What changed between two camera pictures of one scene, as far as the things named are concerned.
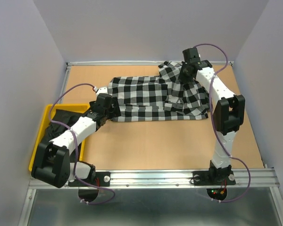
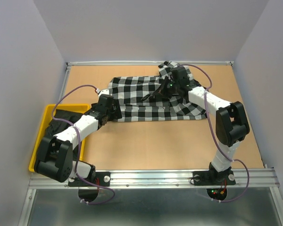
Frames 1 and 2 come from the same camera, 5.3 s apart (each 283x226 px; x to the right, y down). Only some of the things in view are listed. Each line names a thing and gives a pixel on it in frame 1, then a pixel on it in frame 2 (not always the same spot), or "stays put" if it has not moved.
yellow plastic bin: (82, 108) stays put
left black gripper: (114, 112) stays put
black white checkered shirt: (159, 97) stays put
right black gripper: (183, 78) to (162, 91)
